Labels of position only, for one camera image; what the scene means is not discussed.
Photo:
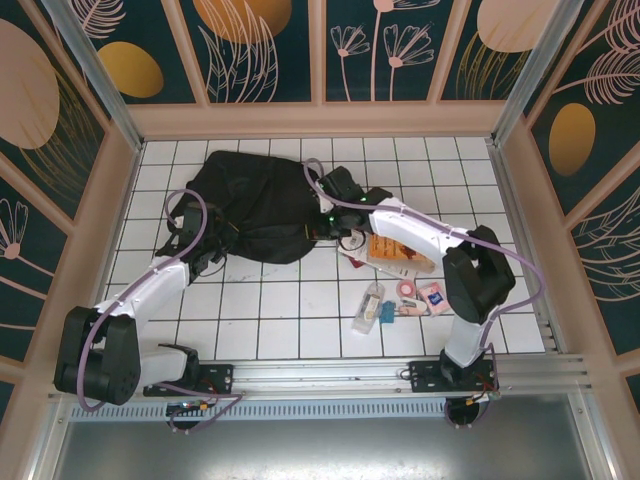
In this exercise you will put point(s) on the orange snack packet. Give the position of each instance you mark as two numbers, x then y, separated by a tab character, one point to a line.
390	250

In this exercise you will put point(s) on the pink tissue pack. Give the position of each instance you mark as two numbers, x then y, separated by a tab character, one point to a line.
435	300

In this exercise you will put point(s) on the aluminium frame post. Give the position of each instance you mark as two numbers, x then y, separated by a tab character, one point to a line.
533	75
99	75

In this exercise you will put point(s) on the black fabric backpack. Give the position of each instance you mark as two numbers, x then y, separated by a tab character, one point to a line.
260	200

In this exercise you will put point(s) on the pink tape roll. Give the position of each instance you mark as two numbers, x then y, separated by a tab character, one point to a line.
398	289

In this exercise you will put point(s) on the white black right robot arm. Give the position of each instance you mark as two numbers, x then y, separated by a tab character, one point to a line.
415	230

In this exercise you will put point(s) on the aluminium side rail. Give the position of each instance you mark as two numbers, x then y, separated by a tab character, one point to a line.
508	200

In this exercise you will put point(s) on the blue sticky note pad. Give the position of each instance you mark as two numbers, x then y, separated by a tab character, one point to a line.
387	314

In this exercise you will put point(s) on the small green circuit board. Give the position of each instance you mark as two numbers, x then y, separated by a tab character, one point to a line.
187	407

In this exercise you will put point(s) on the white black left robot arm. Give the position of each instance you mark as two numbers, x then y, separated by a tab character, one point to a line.
150	285

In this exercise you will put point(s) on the clear plastic pencil case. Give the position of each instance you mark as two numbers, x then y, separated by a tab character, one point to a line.
367	312

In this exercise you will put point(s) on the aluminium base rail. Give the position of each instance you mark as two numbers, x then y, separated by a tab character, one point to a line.
325	372

